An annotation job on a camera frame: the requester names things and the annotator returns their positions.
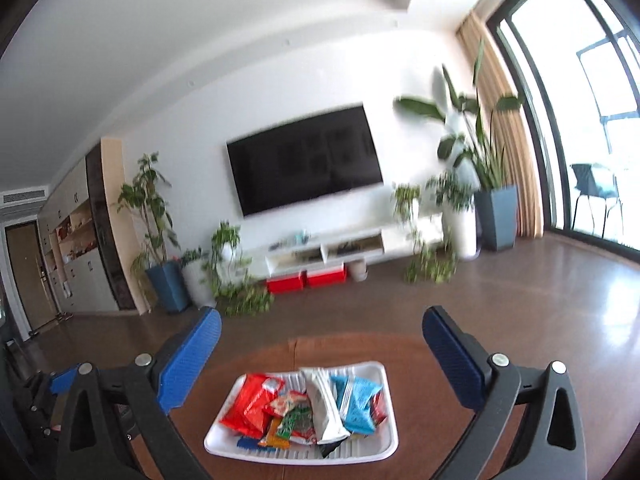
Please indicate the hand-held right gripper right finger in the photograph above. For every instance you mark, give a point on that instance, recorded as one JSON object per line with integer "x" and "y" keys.
{"x": 452, "y": 355}

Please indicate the trailing plant in white pot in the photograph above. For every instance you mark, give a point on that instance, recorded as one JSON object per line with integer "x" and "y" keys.
{"x": 405, "y": 197}
{"x": 225, "y": 235}

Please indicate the large-leaf plant in grey planter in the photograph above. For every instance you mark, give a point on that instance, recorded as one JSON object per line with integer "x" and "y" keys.
{"x": 495, "y": 220}

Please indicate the wooden entrance door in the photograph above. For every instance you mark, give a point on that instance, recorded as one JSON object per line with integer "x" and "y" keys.
{"x": 30, "y": 275}

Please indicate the dark blue snack packet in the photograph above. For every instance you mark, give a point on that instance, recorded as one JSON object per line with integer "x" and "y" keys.
{"x": 247, "y": 444}

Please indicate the green snack packet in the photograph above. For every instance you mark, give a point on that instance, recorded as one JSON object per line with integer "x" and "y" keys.
{"x": 297, "y": 422}

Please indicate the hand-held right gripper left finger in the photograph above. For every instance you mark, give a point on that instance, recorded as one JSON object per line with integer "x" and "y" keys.
{"x": 190, "y": 355}

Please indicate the wall cabinet unit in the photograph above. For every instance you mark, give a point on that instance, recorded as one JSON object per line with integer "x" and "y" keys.
{"x": 85, "y": 270}

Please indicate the white TV cabinet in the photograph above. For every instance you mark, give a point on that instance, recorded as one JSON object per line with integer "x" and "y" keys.
{"x": 280, "y": 265}

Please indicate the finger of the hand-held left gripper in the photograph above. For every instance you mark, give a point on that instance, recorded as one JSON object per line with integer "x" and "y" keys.
{"x": 62, "y": 382}

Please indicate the small grey round pot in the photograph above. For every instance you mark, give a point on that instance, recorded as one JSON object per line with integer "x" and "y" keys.
{"x": 358, "y": 270}

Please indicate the light blue snack packet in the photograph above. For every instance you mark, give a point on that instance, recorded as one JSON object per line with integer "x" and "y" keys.
{"x": 360, "y": 405}

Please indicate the bushy plant in white pot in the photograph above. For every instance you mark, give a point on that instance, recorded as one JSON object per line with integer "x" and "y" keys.
{"x": 462, "y": 235}

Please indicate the ceiling air vent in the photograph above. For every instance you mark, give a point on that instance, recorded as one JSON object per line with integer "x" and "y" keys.
{"x": 25, "y": 195}

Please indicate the beige curtain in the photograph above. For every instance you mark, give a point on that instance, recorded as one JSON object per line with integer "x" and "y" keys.
{"x": 510, "y": 135}

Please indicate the long black snack packet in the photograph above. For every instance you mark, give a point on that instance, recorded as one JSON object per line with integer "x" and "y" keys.
{"x": 327, "y": 449}

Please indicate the wall television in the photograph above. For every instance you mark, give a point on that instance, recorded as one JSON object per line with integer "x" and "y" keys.
{"x": 305, "y": 160}

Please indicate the tall plant in blue pot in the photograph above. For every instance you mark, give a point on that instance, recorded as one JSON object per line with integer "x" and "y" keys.
{"x": 167, "y": 285}

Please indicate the white and red snack packet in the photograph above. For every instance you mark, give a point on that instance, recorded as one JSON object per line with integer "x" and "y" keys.
{"x": 380, "y": 407}

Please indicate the orange snack packet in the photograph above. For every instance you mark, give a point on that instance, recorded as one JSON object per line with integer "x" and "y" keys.
{"x": 275, "y": 435}

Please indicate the white plastic tray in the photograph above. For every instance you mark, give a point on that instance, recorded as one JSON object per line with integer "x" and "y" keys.
{"x": 370, "y": 447}

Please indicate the plant in white ribbed pot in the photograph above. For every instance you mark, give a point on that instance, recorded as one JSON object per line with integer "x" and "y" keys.
{"x": 197, "y": 282}

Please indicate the black framed glass door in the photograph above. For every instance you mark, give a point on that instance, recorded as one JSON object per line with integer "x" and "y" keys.
{"x": 575, "y": 110}

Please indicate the black balcony chair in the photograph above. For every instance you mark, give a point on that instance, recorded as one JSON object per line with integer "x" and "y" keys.
{"x": 590, "y": 180}

